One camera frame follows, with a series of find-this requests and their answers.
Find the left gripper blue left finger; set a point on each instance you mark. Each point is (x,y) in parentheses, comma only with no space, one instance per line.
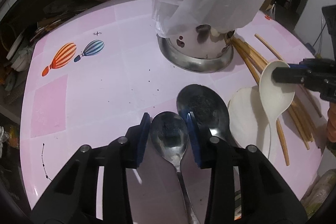
(143,133)

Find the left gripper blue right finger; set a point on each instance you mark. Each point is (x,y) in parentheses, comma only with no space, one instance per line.
(193,130)

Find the large steel spoon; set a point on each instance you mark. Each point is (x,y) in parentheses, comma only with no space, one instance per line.
(211,114)

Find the small steel spoon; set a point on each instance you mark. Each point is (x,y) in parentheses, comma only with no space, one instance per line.
(169,136)

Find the cream plastic ladle spoon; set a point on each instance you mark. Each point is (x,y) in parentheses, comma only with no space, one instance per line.
(275,99)

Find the white plastic rice scoop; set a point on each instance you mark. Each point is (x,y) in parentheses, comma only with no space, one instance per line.
(248,121)

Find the angled wooden chopstick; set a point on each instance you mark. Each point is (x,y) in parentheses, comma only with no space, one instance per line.
(256,64)

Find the separate wooden chopstick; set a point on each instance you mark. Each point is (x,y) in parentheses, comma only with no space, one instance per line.
(305,91)

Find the person right hand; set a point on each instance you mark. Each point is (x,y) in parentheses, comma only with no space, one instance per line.
(331,123)

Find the steel utensil holder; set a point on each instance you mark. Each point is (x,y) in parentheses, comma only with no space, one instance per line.
(202,49)

